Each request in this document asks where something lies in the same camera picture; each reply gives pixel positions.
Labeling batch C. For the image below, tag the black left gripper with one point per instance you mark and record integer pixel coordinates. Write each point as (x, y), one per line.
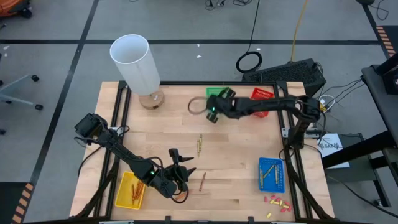
(175, 179)

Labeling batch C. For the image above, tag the white printed paper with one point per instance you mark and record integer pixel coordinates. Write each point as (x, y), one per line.
(329, 146)

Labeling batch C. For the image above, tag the black computer tower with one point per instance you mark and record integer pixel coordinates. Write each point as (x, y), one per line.
(286, 73)

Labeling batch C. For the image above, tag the white lamp with wooden base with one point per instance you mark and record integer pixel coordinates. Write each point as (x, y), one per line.
(133, 62)

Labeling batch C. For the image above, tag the orange crayon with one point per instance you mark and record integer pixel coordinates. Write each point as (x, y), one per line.
(133, 193)
(136, 191)
(180, 196)
(141, 186)

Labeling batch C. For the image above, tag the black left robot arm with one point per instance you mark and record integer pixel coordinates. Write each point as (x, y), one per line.
(124, 154)

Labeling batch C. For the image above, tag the black table frame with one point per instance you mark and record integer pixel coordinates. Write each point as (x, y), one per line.
(199, 83)

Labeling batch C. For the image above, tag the red plastic basket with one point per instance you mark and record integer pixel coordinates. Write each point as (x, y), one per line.
(262, 93)

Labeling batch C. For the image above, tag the yellow crayon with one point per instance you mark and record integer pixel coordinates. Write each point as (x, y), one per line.
(276, 174)
(269, 171)
(198, 149)
(261, 180)

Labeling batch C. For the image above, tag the yellow plastic basket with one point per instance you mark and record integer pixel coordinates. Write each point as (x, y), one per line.
(124, 193)

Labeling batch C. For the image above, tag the black side table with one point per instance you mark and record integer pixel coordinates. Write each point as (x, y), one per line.
(382, 109)

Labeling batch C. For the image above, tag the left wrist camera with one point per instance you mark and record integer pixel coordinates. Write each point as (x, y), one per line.
(174, 154)

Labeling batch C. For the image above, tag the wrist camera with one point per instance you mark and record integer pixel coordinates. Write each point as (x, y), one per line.
(213, 117)
(174, 154)

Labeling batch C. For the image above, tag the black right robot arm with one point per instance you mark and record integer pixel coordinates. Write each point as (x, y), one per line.
(264, 105)

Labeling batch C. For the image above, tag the blue plastic basket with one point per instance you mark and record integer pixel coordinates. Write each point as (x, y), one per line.
(280, 183)

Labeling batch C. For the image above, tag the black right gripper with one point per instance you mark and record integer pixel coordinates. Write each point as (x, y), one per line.
(222, 107)

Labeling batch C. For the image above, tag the grey office chair base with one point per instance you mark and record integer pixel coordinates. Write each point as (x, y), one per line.
(15, 93)

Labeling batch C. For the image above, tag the yellow plug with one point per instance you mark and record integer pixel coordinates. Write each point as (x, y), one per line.
(323, 107)

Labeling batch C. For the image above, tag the orange object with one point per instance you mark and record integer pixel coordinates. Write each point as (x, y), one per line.
(12, 6)

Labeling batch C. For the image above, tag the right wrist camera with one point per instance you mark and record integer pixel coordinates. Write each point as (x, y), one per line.
(213, 117)

